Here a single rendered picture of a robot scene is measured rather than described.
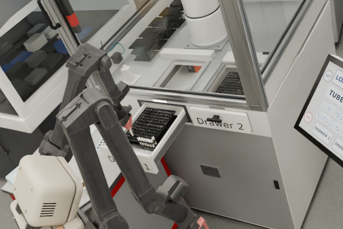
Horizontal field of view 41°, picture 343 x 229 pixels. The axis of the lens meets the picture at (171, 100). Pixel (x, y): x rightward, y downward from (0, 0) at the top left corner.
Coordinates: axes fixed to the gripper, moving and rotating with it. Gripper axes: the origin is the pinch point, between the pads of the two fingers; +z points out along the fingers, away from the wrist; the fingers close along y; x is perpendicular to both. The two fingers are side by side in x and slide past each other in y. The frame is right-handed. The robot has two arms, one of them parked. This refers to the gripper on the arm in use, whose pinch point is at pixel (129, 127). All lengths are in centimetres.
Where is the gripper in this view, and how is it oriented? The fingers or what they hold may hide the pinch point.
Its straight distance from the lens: 208.6
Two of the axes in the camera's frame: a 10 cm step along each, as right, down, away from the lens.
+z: 3.7, 6.5, 6.7
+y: 4.0, -7.6, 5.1
